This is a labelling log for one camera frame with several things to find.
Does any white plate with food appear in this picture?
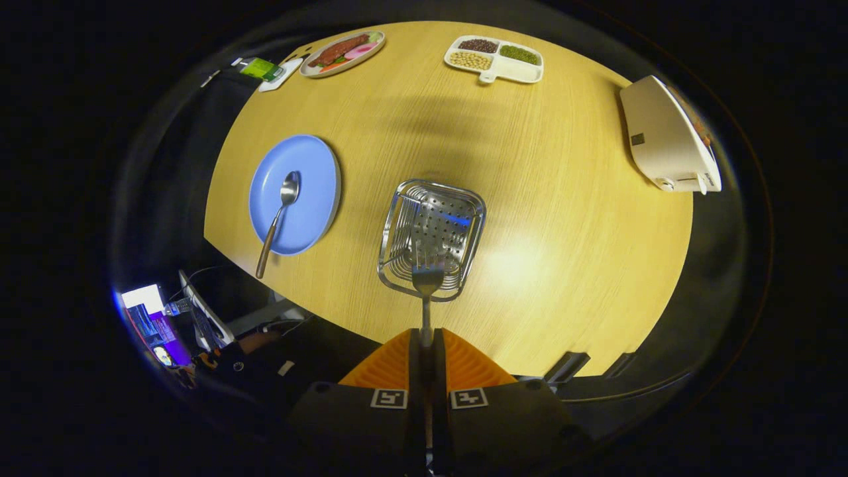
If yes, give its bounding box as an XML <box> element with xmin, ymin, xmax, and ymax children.
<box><xmin>299</xmin><ymin>30</ymin><xmax>386</xmax><ymax>79</ymax></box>

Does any green labelled drink bottle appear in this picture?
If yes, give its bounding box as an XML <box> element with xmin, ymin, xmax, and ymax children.
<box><xmin>231</xmin><ymin>56</ymin><xmax>287</xmax><ymax>83</ymax></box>

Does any person's dark clothing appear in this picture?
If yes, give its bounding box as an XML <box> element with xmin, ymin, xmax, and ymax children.
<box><xmin>192</xmin><ymin>317</ymin><xmax>382</xmax><ymax>431</ymax></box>

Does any white square coaster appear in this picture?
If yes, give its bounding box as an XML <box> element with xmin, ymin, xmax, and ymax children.
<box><xmin>257</xmin><ymin>58</ymin><xmax>304</xmax><ymax>92</ymax></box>

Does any blue round plate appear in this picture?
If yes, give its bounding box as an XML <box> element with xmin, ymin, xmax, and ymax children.
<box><xmin>248</xmin><ymin>134</ymin><xmax>343</xmax><ymax>256</ymax></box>

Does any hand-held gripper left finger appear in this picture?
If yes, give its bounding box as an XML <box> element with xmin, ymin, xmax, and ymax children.
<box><xmin>288</xmin><ymin>328</ymin><xmax>428</xmax><ymax>477</ymax></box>

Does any white toaster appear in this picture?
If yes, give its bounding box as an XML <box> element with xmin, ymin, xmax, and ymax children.
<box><xmin>619</xmin><ymin>74</ymin><xmax>723</xmax><ymax>195</ymax></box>

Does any black table leg bracket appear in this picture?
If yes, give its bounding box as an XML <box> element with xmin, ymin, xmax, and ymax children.
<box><xmin>545</xmin><ymin>351</ymin><xmax>590</xmax><ymax>385</ymax></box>
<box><xmin>604</xmin><ymin>352</ymin><xmax>638</xmax><ymax>380</ymax></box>

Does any metal wire basket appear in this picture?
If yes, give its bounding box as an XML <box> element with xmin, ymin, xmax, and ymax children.
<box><xmin>376</xmin><ymin>179</ymin><xmax>487</xmax><ymax>303</ymax></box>

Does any white divided tray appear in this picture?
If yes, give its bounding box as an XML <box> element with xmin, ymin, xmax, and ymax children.
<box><xmin>443</xmin><ymin>35</ymin><xmax>545</xmax><ymax>85</ymax></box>

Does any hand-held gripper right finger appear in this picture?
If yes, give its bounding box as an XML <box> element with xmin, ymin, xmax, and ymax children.
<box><xmin>434</xmin><ymin>328</ymin><xmax>590</xmax><ymax>477</ymax></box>

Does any open silver laptop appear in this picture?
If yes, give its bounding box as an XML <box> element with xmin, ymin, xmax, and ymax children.
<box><xmin>119</xmin><ymin>268</ymin><xmax>236</xmax><ymax>370</ymax></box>

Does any metal fork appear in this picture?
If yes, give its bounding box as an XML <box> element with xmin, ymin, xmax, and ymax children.
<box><xmin>409</xmin><ymin>242</ymin><xmax>446</xmax><ymax>352</ymax></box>

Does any metal spoon with wooden handle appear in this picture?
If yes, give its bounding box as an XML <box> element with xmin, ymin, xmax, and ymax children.
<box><xmin>255</xmin><ymin>171</ymin><xmax>301</xmax><ymax>280</ymax></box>

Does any pile of green mung beans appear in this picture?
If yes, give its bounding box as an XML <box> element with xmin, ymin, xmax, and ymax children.
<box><xmin>499</xmin><ymin>44</ymin><xmax>541</xmax><ymax>66</ymax></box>

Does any black cable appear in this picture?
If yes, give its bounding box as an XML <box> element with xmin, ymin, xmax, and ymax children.
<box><xmin>560</xmin><ymin>368</ymin><xmax>696</xmax><ymax>403</ymax></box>

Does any pile of yellow soybeans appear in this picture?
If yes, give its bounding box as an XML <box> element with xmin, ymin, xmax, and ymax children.
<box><xmin>449</xmin><ymin>52</ymin><xmax>493</xmax><ymax>71</ymax></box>

